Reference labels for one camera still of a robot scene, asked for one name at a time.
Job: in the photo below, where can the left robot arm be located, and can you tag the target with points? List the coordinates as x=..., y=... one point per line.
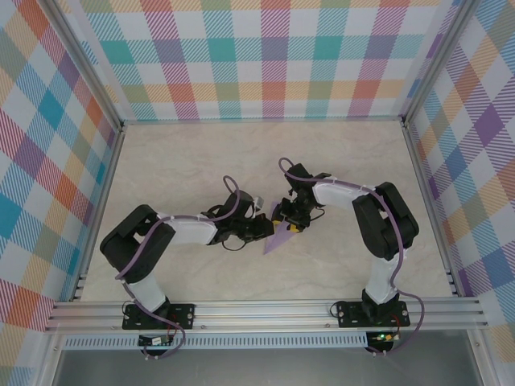
x=137, y=245

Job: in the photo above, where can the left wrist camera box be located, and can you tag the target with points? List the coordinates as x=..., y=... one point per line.
x=241, y=205

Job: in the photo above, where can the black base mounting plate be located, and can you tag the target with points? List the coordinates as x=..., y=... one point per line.
x=183, y=315
x=350, y=315

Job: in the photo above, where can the grey metal panel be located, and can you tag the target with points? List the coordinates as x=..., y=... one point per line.
x=261, y=370

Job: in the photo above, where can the small circuit board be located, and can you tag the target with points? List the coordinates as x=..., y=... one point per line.
x=155, y=341
x=384, y=337

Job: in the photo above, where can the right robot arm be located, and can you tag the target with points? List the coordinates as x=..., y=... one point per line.
x=386, y=225

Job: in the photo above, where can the aluminium frame post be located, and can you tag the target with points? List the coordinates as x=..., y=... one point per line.
x=83, y=60
x=438, y=60

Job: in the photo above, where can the long aluminium mounting rail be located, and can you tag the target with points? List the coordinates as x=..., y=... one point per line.
x=261, y=315

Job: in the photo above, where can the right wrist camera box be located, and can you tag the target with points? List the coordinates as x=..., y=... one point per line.
x=301, y=175

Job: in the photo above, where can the purple square paper sheet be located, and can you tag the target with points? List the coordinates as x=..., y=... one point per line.
x=275, y=241

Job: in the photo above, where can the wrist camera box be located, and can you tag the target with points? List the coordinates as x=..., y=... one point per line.
x=241, y=205
x=301, y=175

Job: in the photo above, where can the aluminium table edge rail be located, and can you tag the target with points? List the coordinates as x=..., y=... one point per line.
x=105, y=189
x=427, y=201

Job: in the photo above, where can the aluminium frame leg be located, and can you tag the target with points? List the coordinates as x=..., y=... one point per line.
x=483, y=358
x=48, y=362

